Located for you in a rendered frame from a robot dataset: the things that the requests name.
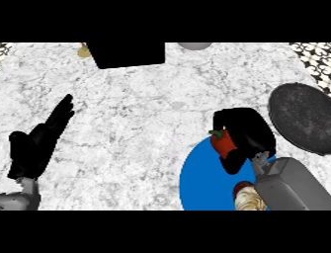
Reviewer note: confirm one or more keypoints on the cream frosted cupcake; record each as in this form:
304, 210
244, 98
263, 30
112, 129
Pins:
248, 197

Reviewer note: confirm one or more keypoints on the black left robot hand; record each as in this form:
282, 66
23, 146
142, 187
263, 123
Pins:
37, 145

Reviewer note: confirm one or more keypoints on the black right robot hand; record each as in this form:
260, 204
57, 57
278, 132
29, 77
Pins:
249, 131

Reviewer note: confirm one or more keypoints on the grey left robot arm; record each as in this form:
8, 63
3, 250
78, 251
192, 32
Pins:
16, 197

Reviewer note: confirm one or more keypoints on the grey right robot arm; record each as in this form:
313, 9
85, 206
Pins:
289, 185

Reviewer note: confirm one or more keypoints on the red bell pepper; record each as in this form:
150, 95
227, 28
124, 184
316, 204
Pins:
223, 143

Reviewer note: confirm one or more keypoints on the black box appliance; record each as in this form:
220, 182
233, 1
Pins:
128, 54

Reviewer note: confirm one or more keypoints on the dark grey round pan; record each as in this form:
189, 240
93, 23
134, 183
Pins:
310, 119

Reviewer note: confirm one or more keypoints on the blue round plate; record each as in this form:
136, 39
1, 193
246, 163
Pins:
212, 184

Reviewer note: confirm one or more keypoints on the small tan object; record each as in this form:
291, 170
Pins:
85, 51

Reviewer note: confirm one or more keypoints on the grey round object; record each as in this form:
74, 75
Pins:
195, 45

